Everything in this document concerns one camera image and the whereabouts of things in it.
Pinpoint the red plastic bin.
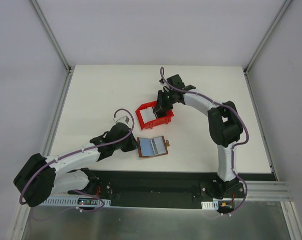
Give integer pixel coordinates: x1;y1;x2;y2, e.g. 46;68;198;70
135;101;174;130

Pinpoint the silver VIP card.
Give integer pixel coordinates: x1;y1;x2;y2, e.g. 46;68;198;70
139;138;154;157
151;136;166;156

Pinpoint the brown leather card holder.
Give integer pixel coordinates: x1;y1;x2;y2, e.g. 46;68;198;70
137;136;170;158

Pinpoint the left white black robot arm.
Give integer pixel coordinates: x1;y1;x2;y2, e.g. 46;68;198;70
13;123;139;207

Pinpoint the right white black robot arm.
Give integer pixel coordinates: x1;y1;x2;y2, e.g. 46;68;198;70
153;74;243;198

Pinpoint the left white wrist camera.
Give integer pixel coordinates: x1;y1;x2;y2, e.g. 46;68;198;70
113;115;130;125

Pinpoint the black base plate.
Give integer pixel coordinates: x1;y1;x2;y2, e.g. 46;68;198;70
70;170;246;209

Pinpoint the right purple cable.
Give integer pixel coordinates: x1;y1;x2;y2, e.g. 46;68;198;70
158;66;250;181

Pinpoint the purple cable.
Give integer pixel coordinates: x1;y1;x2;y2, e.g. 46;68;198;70
158;66;250;181
20;108;135;205

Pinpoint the left white cable duct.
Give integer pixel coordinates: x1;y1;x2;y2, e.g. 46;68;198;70
41;196;111;208

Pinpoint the white cable duct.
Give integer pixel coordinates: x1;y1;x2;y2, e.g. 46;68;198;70
201;200;219;211
41;196;111;208

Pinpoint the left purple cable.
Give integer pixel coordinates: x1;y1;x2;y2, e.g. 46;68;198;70
20;108;135;205

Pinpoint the right white cable duct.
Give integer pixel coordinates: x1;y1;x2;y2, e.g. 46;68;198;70
201;200;219;211

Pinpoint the left aluminium frame post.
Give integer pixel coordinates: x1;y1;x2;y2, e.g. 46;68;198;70
29;0;75;73

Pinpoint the aluminium frame post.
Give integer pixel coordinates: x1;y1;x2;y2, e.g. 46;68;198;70
29;0;75;73
242;0;294;75

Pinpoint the right aluminium frame post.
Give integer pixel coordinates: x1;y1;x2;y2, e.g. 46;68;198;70
242;0;294;75

